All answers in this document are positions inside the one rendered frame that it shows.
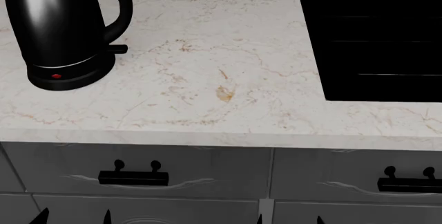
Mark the black kettle base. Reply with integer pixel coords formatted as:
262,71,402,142
26,54,117,92

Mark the grey cabinet door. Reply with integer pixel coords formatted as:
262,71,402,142
272,201,442,224
32,194,260,224

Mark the black electric kettle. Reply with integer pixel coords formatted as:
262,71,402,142
0,0,134,81

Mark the black cooktop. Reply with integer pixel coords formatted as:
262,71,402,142
293,0,442,104

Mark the black drawer handle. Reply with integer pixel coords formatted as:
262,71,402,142
376,165,442,194
97,159,170,187

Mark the narrow grey cabinet panel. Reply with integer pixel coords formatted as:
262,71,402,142
0,143,27,194

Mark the grey drawer front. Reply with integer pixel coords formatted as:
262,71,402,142
269,147,442,205
1,141,274,200

